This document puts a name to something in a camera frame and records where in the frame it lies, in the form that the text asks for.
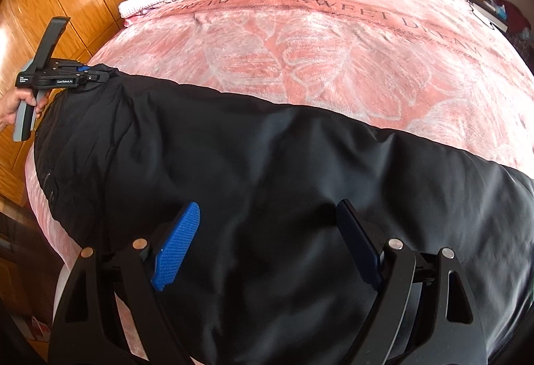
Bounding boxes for pink white towel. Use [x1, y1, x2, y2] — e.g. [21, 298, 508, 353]
[119, 0, 184, 19]

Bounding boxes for red cloth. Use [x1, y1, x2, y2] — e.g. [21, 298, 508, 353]
[506, 0, 533, 32]

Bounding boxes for person's left hand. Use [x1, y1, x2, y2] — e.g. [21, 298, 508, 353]
[0, 92, 44, 130]

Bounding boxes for red white box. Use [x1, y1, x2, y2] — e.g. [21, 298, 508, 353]
[31, 317, 53, 343]

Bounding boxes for black pants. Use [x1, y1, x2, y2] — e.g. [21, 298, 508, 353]
[33, 64, 534, 365]

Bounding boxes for pink printed blanket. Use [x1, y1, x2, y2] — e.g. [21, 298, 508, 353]
[23, 0, 534, 365]

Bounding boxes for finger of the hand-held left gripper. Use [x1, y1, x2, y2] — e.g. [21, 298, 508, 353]
[78, 72, 112, 87]
[58, 61, 90, 74]

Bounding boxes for black cable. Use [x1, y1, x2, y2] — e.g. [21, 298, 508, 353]
[430, 0, 497, 32]

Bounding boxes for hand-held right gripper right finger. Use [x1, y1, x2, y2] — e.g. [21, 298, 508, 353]
[336, 199, 489, 365]

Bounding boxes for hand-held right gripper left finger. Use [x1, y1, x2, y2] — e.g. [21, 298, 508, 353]
[49, 201, 201, 365]

